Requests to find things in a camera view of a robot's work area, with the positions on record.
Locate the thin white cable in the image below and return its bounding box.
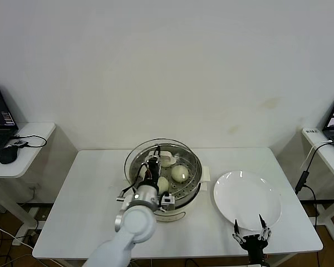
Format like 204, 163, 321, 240
302, 140, 333, 169

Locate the white side desk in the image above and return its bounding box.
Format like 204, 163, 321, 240
0, 122, 56, 247
301, 128, 334, 241

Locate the black looped hub cable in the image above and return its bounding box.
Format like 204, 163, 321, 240
13, 135, 48, 149

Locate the cream electric cooking pot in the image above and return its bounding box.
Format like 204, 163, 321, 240
132, 177, 204, 225

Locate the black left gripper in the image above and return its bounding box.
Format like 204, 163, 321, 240
144, 145, 161, 190

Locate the perforated steel steamer basket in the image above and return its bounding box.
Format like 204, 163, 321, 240
121, 143, 212, 205

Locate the round white plate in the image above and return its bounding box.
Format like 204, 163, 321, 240
213, 170, 282, 231

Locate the black computer mouse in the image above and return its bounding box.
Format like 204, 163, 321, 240
0, 145, 19, 165

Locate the round glass pot lid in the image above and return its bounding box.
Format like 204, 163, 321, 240
124, 137, 198, 197

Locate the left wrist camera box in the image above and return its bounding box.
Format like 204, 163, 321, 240
159, 194, 175, 211

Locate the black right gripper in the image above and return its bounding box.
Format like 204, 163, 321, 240
233, 213, 272, 264

